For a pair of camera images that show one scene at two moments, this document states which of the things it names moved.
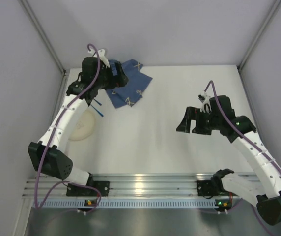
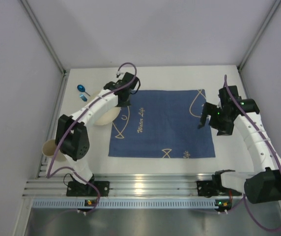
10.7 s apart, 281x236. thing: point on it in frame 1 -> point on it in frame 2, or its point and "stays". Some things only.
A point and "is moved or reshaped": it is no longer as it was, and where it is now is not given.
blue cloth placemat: [128, 94] is moved or reshaped
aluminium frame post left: [28, 8] stays
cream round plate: [83, 126] is moved or reshaped
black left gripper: [117, 74] -> [124, 99]
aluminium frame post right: [242, 62] stays
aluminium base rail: [126, 186] stays
